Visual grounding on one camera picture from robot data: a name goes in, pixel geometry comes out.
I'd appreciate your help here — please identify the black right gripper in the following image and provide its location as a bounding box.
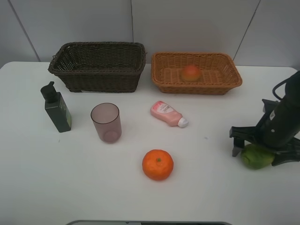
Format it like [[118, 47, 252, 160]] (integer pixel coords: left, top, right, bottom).
[[230, 98, 300, 166]]

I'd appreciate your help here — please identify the green lettuce head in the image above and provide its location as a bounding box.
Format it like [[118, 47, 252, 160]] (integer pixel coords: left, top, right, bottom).
[[241, 144, 275, 170]]

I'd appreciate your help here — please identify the orange tangerine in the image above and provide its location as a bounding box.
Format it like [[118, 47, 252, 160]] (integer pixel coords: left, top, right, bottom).
[[142, 149, 174, 181]]

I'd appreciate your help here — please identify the red yellow peach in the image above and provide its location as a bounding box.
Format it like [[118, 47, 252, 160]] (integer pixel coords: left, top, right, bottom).
[[181, 65, 201, 82]]

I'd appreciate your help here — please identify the pink squeeze bottle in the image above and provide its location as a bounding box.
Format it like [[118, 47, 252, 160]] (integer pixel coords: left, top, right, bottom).
[[150, 101, 189, 128]]

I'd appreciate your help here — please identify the dark green pump bottle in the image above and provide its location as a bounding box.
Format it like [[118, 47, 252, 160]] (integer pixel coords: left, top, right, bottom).
[[40, 81, 72, 133]]

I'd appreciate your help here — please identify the grey robot base edge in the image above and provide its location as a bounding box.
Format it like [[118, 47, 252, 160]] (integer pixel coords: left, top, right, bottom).
[[67, 220, 230, 225]]

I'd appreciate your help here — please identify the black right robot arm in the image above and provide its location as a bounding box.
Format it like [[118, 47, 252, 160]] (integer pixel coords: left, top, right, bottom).
[[230, 72, 300, 170]]

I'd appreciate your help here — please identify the light brown wicker basket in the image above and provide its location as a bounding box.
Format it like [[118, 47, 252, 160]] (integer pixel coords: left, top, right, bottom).
[[151, 52, 242, 95]]

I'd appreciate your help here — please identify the translucent pink plastic cup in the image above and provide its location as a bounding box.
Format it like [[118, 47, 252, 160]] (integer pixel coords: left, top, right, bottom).
[[90, 103, 122, 143]]

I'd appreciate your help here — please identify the dark brown wicker basket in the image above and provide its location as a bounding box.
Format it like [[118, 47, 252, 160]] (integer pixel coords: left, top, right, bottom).
[[48, 42, 146, 93]]

